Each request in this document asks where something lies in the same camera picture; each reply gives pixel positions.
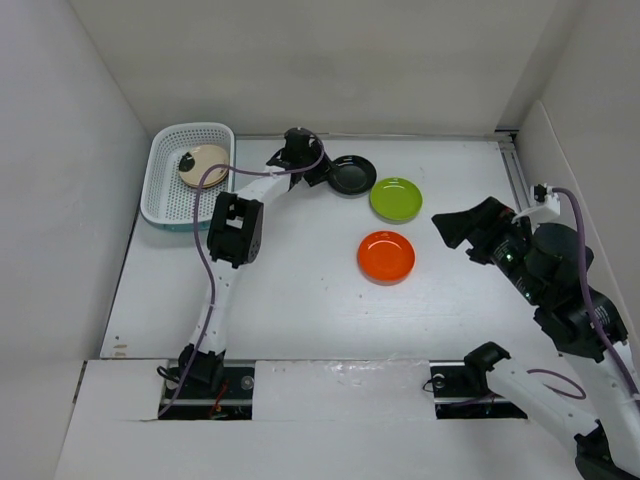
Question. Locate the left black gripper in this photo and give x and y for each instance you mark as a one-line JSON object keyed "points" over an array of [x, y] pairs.
{"points": [[321, 173]]}

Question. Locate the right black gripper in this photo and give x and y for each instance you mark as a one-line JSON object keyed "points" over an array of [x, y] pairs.
{"points": [[480, 224]]}

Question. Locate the green plate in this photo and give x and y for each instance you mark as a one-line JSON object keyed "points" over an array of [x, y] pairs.
{"points": [[396, 199]]}

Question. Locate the cream plate black patch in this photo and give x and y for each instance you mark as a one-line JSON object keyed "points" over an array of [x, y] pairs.
{"points": [[202, 157]]}

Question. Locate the orange plate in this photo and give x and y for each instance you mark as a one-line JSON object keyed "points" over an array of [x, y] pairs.
{"points": [[193, 177], [385, 257]]}

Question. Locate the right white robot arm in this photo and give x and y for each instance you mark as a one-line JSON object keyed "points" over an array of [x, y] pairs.
{"points": [[589, 333]]}

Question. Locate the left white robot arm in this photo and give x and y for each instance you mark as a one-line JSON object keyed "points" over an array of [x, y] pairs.
{"points": [[233, 241]]}

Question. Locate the white perforated plastic bin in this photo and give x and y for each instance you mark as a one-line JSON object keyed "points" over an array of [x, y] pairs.
{"points": [[167, 201]]}

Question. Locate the aluminium rail right side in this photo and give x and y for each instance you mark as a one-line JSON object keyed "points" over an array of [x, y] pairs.
{"points": [[507, 147]]}

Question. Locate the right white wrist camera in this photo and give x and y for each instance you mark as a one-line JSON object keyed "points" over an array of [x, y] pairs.
{"points": [[545, 206]]}

